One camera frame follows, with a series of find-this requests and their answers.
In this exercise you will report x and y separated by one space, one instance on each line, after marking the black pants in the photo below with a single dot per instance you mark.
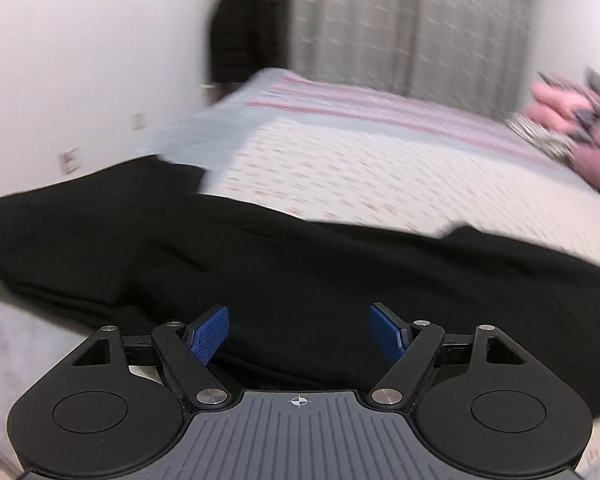
300 270

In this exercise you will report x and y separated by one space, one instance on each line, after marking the pink folded clothes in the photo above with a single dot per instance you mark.
560 102

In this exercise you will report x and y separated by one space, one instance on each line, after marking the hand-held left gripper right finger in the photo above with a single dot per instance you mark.
387 335

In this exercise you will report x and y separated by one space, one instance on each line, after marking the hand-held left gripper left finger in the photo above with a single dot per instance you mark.
207 335

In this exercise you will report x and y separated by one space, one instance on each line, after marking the dark hanging jacket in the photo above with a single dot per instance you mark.
245 30

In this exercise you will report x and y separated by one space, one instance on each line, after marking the striped grey white garment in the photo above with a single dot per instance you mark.
540 137

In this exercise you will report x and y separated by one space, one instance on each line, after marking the grey star print curtain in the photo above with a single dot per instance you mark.
405 25

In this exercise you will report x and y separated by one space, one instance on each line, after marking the pink striped patterned cloth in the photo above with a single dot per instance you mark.
380 110

